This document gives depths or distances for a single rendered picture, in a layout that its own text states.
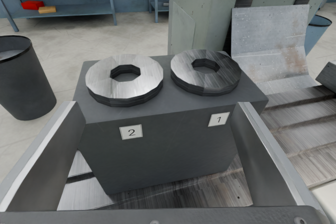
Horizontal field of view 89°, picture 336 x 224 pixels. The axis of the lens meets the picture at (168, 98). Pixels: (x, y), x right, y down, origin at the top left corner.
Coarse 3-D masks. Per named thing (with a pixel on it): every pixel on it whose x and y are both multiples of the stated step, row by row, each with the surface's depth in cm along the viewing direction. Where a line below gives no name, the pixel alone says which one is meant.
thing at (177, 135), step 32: (96, 64) 21; (128, 64) 22; (160, 64) 24; (192, 64) 23; (224, 64) 22; (96, 96) 18; (128, 96) 17; (160, 96) 19; (192, 96) 19; (224, 96) 20; (256, 96) 20; (96, 128) 17; (128, 128) 18; (160, 128) 19; (192, 128) 20; (224, 128) 22; (96, 160) 21; (128, 160) 22; (160, 160) 24; (192, 160) 26; (224, 160) 29
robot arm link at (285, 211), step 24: (0, 216) 4; (24, 216) 5; (48, 216) 5; (72, 216) 5; (96, 216) 5; (120, 216) 5; (144, 216) 5; (168, 216) 5; (192, 216) 5; (216, 216) 5; (240, 216) 5; (264, 216) 5; (288, 216) 5; (312, 216) 5
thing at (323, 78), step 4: (332, 60) 51; (328, 64) 51; (332, 64) 50; (324, 68) 52; (328, 68) 51; (332, 68) 50; (320, 72) 53; (324, 72) 52; (328, 72) 51; (332, 72) 50; (320, 76) 53; (324, 76) 52; (328, 76) 51; (332, 76) 50; (316, 80) 55; (320, 80) 53; (324, 80) 52; (328, 80) 51; (332, 80) 50; (324, 84) 53; (328, 84) 52; (332, 84) 51; (328, 88) 52; (332, 88) 51
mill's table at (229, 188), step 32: (288, 96) 49; (320, 96) 49; (288, 128) 42; (320, 128) 41; (320, 160) 35; (64, 192) 29; (96, 192) 29; (128, 192) 29; (160, 192) 30; (192, 192) 29; (224, 192) 30
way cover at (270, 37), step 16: (240, 16) 57; (256, 16) 58; (272, 16) 60; (288, 16) 61; (240, 32) 58; (256, 32) 60; (272, 32) 62; (288, 32) 63; (304, 32) 65; (240, 48) 60; (256, 48) 62; (272, 48) 63; (288, 48) 65; (240, 64) 60; (256, 64) 62; (272, 64) 63; (288, 64) 65; (304, 64) 66; (256, 80) 61; (272, 80) 63; (288, 80) 64; (304, 80) 64
